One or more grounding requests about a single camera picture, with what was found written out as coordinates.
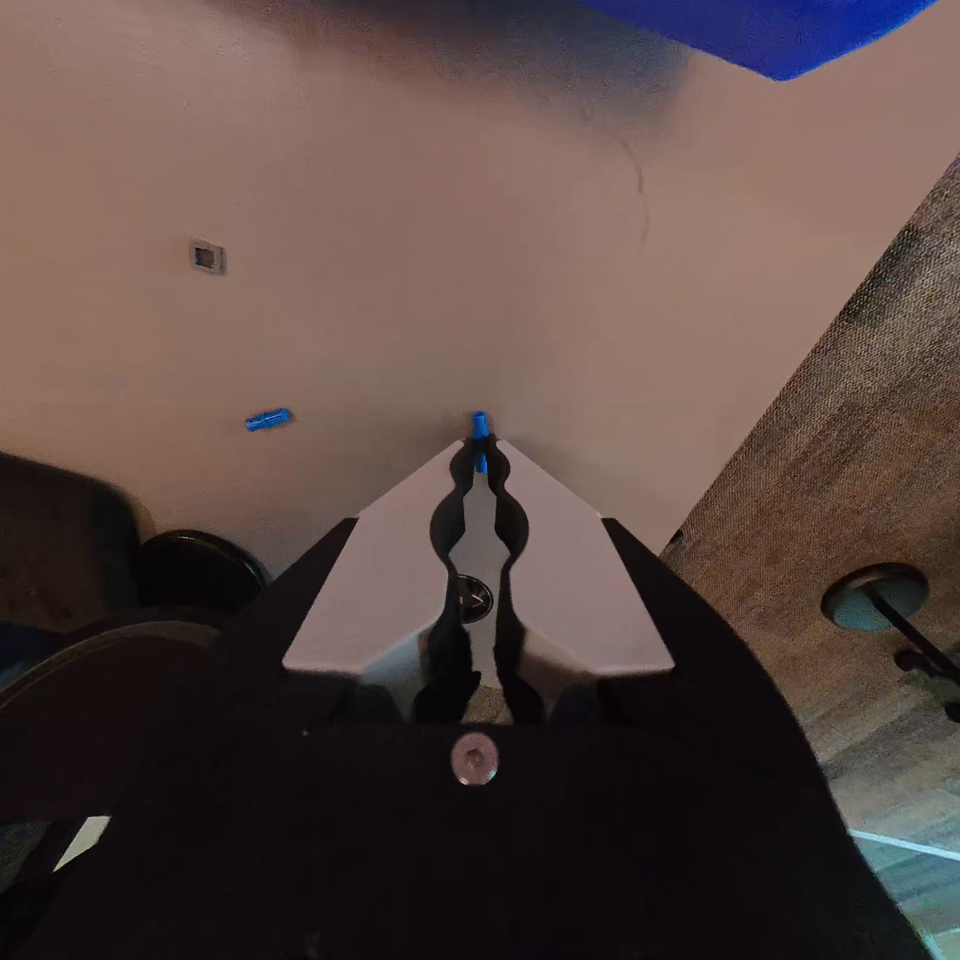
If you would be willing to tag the round stand foot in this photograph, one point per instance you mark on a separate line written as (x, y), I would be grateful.
(874, 596)

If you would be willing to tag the blue lego pin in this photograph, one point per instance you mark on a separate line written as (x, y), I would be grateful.
(268, 420)
(480, 424)

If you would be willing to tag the blue plastic bin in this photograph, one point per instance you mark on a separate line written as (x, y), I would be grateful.
(750, 30)

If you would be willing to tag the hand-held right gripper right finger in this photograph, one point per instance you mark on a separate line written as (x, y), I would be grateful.
(592, 600)

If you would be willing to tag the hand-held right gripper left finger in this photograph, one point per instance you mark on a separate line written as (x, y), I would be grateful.
(360, 600)

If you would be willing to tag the round black table grommet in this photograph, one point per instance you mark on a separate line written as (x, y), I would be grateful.
(474, 600)

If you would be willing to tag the grey square lego piece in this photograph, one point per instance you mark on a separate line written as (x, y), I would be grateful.
(217, 259)

